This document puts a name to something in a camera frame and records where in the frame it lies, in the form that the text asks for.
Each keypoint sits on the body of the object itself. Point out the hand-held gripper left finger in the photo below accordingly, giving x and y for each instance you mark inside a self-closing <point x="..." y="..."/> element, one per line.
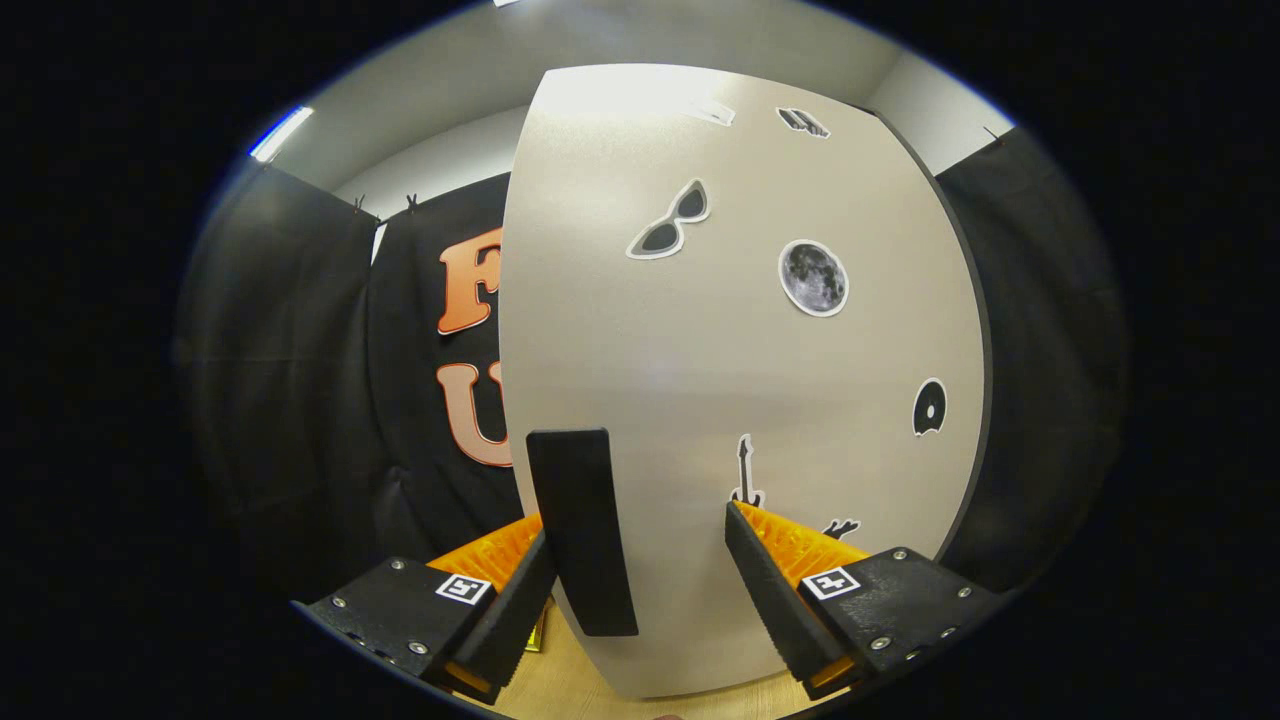
<point x="510" y="620"/>

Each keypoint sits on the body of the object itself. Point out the row of black cloth clips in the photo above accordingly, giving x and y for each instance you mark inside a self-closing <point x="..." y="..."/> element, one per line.
<point x="411" y="204"/>

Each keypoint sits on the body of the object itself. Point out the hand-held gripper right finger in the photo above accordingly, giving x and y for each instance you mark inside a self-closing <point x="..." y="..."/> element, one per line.
<point x="770" y="600"/>

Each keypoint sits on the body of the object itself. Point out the beige shoe cabinet door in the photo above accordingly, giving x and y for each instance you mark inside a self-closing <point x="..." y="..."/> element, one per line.
<point x="700" y="350"/>

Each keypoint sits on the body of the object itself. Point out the ceiling light panel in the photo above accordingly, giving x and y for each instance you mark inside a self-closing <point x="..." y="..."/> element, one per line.
<point x="280" y="135"/>

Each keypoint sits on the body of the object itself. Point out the yellow book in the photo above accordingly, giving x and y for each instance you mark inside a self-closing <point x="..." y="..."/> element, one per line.
<point x="540" y="630"/>

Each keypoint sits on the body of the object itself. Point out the black backdrop cloth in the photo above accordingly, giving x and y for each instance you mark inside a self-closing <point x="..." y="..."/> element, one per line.
<point x="280" y="350"/>

